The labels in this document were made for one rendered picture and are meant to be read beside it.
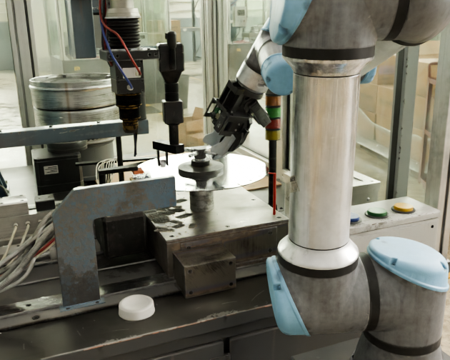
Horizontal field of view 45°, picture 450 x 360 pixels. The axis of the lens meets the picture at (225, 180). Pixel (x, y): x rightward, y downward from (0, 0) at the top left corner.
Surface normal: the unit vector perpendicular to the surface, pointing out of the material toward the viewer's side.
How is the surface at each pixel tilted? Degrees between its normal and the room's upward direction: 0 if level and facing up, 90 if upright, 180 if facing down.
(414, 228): 90
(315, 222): 92
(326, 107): 93
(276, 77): 109
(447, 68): 90
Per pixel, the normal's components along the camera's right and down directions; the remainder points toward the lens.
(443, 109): -0.92, 0.13
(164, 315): -0.02, -0.96
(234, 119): 0.52, 0.67
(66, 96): 0.03, 0.29
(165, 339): 0.39, 0.27
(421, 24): 0.29, 0.84
